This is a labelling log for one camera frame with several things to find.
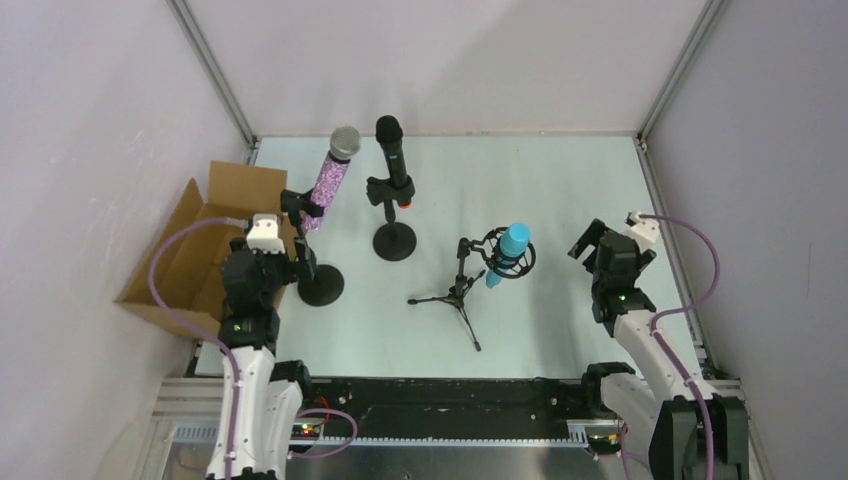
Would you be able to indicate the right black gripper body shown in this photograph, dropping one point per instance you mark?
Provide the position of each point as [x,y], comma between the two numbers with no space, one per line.
[597,244]

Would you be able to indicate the brown cardboard box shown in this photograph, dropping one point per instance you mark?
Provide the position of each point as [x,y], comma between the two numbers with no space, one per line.
[188,275]

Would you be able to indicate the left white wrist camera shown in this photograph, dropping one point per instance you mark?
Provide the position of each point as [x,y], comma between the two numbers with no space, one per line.
[263,234]

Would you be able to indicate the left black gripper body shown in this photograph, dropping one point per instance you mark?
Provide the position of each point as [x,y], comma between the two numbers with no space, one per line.
[291,248]

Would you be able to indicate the black orange-ring microphone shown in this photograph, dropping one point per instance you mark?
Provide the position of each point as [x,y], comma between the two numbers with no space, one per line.
[389,135]

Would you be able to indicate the purple glitter microphone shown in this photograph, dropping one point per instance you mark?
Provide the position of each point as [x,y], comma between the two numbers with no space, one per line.
[344,144]

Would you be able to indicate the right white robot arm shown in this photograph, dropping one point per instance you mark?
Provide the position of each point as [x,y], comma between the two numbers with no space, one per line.
[682,425]

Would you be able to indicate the black round-base mic stand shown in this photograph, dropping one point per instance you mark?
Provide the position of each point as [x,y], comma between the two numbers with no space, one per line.
[318,284]

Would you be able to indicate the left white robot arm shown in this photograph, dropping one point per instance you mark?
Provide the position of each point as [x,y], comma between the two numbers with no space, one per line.
[262,396]

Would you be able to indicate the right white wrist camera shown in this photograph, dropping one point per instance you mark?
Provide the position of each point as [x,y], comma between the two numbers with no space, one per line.
[644,231]

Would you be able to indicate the teal blue microphone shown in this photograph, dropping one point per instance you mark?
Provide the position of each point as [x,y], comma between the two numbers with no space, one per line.
[512,257]

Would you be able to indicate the black tripod shock-mount stand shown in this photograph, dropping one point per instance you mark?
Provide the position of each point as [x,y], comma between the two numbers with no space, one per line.
[463,283]

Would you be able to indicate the aluminium frame rail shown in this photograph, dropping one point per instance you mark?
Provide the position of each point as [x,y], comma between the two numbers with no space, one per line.
[189,399]

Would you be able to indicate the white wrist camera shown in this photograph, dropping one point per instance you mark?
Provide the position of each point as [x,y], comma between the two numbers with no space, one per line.
[263,234]
[644,231]

